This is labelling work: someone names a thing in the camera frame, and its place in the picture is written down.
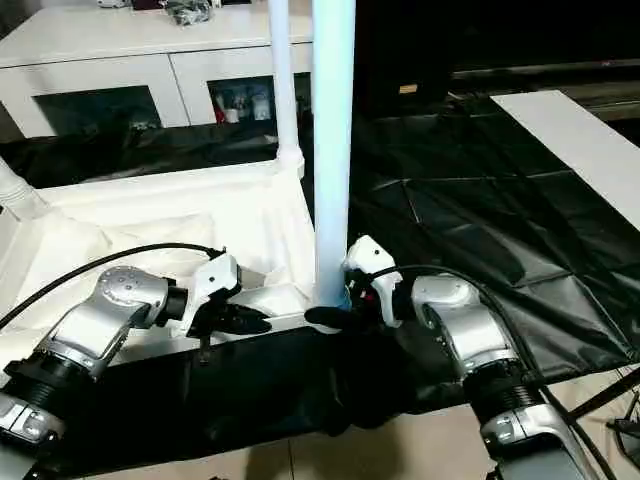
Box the white plastic table top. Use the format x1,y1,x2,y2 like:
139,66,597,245
0,143,352,375

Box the white plastic table leg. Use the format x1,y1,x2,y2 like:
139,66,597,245
308,0,360,312
266,0,307,177
0,153,52,222

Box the black plastic mat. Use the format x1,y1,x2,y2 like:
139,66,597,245
0,92,640,464

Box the red and white container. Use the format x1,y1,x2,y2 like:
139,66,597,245
213,93,242,125

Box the black tripod leg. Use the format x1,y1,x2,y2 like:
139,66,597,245
568,371,640,420

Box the white flat board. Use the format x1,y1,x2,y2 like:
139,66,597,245
488,88,640,242

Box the dark grey curtain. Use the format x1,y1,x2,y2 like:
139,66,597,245
0,97,26,142

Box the white sideboard cabinet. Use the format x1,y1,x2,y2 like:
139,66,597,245
0,3,322,140

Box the black low cabinet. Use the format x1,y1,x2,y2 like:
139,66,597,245
351,0,640,101

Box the black tripod base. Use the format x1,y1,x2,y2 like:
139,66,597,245
606,416,640,457

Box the bag of black items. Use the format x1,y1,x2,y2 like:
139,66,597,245
168,0,215,27

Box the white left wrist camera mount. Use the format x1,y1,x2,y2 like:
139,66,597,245
183,252,245,340

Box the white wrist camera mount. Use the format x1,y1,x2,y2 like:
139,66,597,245
183,252,245,340
341,233,405,330

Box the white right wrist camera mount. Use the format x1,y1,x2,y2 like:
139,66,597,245
341,233,405,330

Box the black left wrist camera cable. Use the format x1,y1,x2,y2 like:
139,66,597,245
0,241,230,332

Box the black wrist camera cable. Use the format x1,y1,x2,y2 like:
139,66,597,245
371,263,620,480
0,241,230,332

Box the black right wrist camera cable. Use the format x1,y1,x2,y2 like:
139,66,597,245
371,263,620,480

